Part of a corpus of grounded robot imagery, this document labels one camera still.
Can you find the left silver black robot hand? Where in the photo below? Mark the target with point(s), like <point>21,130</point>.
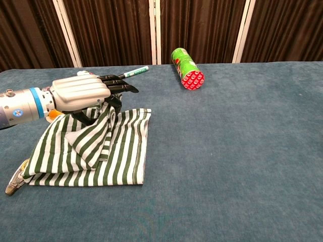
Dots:
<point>78,92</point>

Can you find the green white striped T-shirt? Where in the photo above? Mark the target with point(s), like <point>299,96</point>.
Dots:
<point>121,151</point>

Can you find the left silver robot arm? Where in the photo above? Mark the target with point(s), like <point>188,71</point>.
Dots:
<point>20,108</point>

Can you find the small white glue bottle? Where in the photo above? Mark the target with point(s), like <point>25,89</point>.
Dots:
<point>83,73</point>

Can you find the orange fruit jelly cup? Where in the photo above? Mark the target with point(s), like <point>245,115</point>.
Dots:
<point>54,115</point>

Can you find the white green marker pen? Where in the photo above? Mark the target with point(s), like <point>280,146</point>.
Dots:
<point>136,71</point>

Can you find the dark pleated partition panel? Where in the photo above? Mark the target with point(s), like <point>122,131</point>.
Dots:
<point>108,30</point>
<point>285,27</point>
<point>25,30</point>
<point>202,25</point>

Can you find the green snack can red lid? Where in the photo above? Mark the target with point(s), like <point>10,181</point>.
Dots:
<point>186,68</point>

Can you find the correction tape dispenser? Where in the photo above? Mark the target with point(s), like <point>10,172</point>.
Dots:
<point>13,185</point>

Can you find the white partition frame post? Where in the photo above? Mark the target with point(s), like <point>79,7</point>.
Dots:
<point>67,32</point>
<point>243,31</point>
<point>154,30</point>

